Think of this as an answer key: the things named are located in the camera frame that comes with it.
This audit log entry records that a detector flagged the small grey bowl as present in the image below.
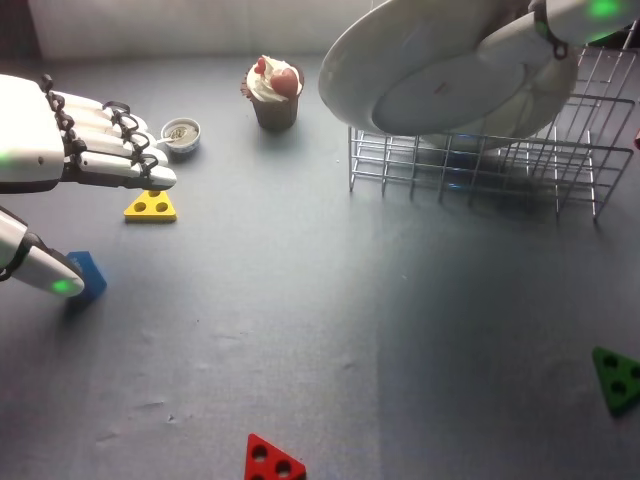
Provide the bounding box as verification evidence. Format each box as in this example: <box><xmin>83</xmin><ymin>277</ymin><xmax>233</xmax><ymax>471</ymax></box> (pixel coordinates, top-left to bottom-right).
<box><xmin>160</xmin><ymin>117</ymin><xmax>202</xmax><ymax>156</ymax></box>

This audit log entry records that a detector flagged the silver wire dish rack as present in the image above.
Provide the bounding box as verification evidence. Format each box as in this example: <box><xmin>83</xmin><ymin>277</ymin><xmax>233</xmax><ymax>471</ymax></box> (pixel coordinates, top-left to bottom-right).
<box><xmin>348</xmin><ymin>0</ymin><xmax>640</xmax><ymax>221</ymax></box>

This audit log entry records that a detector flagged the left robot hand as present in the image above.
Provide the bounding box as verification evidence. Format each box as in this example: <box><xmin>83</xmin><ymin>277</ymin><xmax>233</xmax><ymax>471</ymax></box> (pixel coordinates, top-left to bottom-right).
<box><xmin>0</xmin><ymin>73</ymin><xmax>179</xmax><ymax>299</ymax></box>

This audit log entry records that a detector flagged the green triangle block with holes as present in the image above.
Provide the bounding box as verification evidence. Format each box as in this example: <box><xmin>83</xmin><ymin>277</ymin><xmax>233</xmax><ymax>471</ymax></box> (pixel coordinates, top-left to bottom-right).
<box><xmin>592</xmin><ymin>346</ymin><xmax>640</xmax><ymax>417</ymax></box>

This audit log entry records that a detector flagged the cupcake with red hearts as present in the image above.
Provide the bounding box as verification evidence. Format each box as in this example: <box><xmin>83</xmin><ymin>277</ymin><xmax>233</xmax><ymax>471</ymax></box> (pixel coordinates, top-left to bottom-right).
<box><xmin>239</xmin><ymin>53</ymin><xmax>306</xmax><ymax>134</ymax></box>

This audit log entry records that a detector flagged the yellow triangle block with holes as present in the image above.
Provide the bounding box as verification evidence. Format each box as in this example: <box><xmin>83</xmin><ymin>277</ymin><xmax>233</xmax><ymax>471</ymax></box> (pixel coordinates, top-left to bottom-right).
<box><xmin>123</xmin><ymin>188</ymin><xmax>178</xmax><ymax>224</ymax></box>

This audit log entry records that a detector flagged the red triangle block with holes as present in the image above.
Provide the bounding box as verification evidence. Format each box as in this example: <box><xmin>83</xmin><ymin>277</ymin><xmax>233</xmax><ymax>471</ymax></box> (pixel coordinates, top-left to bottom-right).
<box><xmin>243</xmin><ymin>433</ymin><xmax>307</xmax><ymax>480</ymax></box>

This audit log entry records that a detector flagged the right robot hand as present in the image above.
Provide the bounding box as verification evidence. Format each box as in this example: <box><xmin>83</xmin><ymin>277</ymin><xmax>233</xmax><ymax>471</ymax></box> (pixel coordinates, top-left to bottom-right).
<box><xmin>474</xmin><ymin>0</ymin><xmax>640</xmax><ymax>66</ymax></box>

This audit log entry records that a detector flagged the blue cube block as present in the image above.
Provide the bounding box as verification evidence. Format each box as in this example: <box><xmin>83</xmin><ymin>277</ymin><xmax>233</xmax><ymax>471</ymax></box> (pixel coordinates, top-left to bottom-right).
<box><xmin>66</xmin><ymin>250</ymin><xmax>108</xmax><ymax>304</ymax></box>

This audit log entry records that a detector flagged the white plate with leaf print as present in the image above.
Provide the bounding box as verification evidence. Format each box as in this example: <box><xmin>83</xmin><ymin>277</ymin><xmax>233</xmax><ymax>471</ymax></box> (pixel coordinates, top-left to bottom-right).
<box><xmin>318</xmin><ymin>0</ymin><xmax>581</xmax><ymax>140</ymax></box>

